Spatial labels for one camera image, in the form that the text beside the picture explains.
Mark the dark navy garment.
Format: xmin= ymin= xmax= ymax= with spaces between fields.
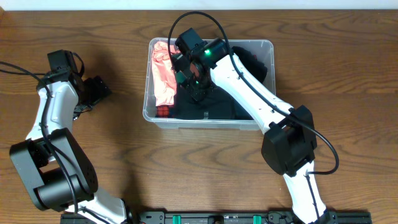
xmin=232 ymin=46 xmax=268 ymax=83

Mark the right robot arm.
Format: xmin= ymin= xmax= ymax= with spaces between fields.
xmin=172 ymin=29 xmax=330 ymax=223

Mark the black cloth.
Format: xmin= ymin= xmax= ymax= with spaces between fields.
xmin=169 ymin=86 xmax=253 ymax=120

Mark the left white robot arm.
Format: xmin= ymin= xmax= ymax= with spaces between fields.
xmin=9 ymin=50 xmax=132 ymax=223

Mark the pink garment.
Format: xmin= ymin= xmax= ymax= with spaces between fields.
xmin=151 ymin=41 xmax=177 ymax=106

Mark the red navy plaid shirt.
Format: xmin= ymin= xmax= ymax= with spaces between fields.
xmin=155 ymin=105 xmax=172 ymax=118

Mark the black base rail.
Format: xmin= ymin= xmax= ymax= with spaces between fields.
xmin=60 ymin=210 xmax=373 ymax=224

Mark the clear plastic storage bin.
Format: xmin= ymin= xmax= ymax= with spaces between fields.
xmin=142 ymin=37 xmax=277 ymax=131

